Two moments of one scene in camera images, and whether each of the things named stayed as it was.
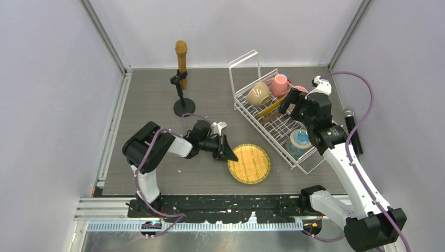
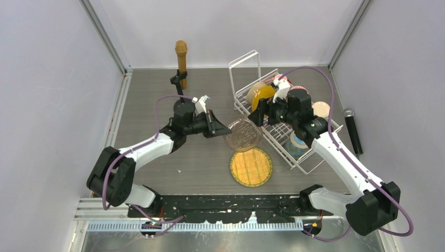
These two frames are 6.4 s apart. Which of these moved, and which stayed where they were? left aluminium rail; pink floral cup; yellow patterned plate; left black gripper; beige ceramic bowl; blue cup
Moved: yellow patterned plate; left black gripper
Stayed: beige ceramic bowl; blue cup; left aluminium rail; pink floral cup
